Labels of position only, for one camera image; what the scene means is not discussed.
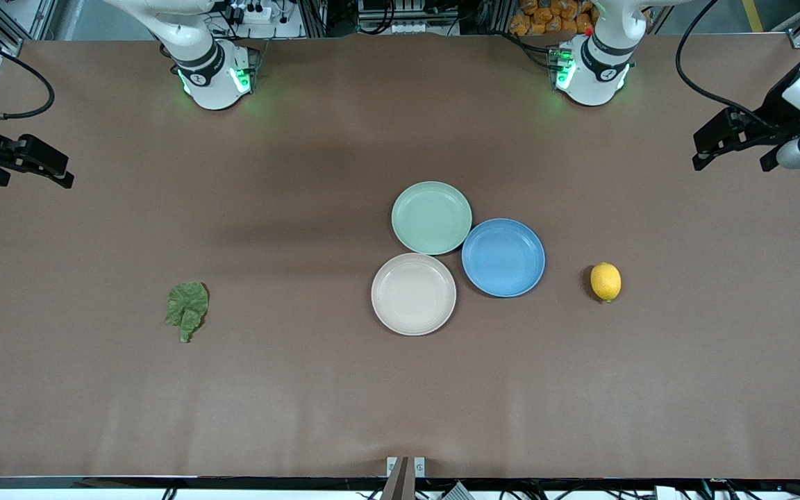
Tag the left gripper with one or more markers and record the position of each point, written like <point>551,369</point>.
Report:
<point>780,105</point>

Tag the yellow lemon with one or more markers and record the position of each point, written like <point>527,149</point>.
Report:
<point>605,282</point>

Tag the green lettuce leaf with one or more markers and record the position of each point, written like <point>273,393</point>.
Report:
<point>187,305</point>

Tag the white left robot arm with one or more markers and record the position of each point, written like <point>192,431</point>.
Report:
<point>594,76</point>

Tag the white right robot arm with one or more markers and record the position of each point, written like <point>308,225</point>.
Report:
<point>212,83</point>

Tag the orange snack bags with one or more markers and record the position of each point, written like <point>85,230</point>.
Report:
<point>546,17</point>

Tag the blue round plate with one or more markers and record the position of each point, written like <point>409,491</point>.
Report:
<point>503,258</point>

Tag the white power strip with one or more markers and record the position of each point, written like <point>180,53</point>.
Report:
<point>254,12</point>

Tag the green round plate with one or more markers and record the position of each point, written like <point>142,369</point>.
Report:
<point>431,217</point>

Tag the black and white equipment box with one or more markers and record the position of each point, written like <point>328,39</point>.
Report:
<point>407,17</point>

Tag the beige round plate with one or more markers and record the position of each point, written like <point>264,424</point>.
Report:
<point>414,295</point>

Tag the small white box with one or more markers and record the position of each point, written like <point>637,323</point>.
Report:
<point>667,493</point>

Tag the grey ribbed device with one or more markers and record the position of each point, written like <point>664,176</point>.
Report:
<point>457,492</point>

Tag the metal table edge bracket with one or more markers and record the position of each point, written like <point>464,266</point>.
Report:
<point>419,467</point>

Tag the brown camera mount pole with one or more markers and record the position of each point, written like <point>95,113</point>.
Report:
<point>396,482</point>

